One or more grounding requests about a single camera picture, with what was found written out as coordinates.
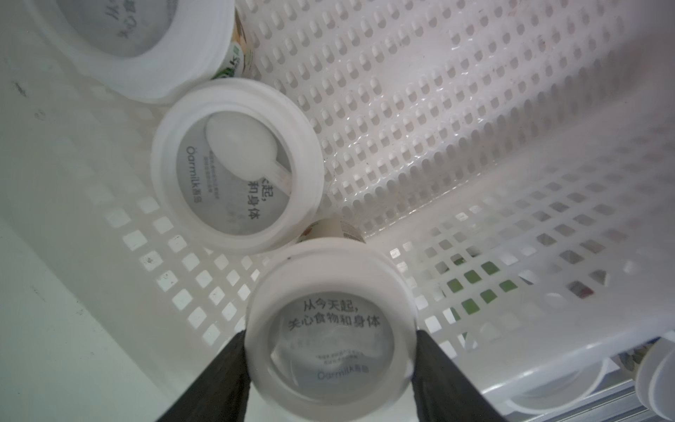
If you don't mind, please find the yogurt cup back row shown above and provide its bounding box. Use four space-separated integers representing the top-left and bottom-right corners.
26 0 253 104
244 218 418 421

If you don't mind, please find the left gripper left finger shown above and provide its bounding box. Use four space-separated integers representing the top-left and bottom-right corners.
159 332 251 421

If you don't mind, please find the white perforated plastic basket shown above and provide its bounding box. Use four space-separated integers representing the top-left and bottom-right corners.
1 1 674 395

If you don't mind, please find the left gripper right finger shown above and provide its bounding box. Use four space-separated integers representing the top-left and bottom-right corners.
411 330 504 422

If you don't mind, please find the yogurt cup row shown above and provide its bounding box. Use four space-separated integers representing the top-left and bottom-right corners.
150 78 323 254
635 338 674 421
244 218 418 421
26 0 253 104
504 358 612 415

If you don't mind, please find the aluminium mounting rail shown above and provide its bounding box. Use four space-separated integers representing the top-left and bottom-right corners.
507 380 666 421

